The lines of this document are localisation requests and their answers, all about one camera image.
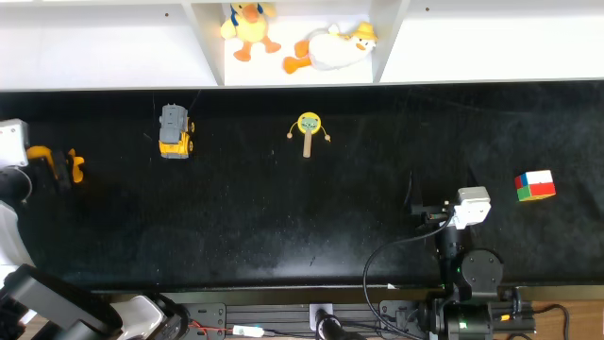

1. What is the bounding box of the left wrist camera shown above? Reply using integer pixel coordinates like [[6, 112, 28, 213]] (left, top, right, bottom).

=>
[[0, 118, 31, 170]]

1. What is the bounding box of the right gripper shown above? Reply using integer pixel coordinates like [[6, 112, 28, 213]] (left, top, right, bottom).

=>
[[405, 165, 479, 227]]

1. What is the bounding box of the white shelf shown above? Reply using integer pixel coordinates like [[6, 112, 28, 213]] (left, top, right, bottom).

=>
[[0, 0, 604, 94]]

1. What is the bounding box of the yellow rattle drum toy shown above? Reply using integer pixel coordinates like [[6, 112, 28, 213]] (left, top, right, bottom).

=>
[[286, 111, 332, 160]]

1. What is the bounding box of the yellow plush duck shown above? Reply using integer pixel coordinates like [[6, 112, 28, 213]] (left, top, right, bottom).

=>
[[219, 2, 283, 63]]

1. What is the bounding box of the many-coloured puzzle cube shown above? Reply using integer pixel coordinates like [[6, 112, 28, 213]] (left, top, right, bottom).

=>
[[513, 169, 557, 203]]

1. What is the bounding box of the mounting rail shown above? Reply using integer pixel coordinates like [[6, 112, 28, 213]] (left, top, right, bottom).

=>
[[183, 301, 440, 340]]

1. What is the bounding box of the white plush duck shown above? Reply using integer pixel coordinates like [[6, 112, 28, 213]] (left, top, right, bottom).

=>
[[281, 21, 378, 76]]

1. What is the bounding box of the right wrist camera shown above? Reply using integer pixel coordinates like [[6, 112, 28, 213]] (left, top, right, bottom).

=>
[[451, 186, 493, 231]]

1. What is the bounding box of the yellow rubber duck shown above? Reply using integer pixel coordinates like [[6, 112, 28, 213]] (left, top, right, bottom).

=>
[[26, 144, 86, 185]]

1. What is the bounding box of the black cable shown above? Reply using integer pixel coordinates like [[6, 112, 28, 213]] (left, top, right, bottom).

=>
[[361, 214, 455, 340]]

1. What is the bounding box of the grey and yellow toy truck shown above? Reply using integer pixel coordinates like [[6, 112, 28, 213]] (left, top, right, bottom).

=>
[[158, 103, 196, 161]]

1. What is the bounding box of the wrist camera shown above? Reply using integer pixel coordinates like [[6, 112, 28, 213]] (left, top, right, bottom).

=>
[[451, 186, 493, 231], [0, 118, 31, 170]]

